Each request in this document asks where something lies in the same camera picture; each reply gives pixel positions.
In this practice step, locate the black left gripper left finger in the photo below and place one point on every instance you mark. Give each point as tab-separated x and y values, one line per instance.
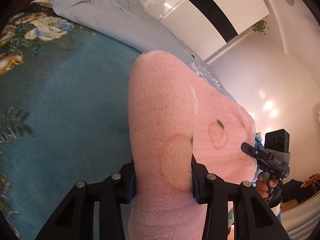
86	204

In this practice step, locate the pink fleece garment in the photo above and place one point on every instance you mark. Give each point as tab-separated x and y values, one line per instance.
174	117

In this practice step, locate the white black wardrobe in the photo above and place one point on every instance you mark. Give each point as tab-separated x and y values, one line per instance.
206	25

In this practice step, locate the green wall plant decoration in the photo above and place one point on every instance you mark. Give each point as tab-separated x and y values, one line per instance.
260	27

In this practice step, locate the person's right hand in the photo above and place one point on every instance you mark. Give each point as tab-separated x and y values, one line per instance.
262	188

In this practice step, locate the grey floral quilt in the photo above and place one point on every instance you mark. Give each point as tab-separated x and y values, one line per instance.
127	22

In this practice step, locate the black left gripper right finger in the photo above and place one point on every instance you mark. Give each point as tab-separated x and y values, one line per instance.
253	219

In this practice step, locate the teal floral bed blanket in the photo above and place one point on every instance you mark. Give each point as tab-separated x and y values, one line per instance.
63	112

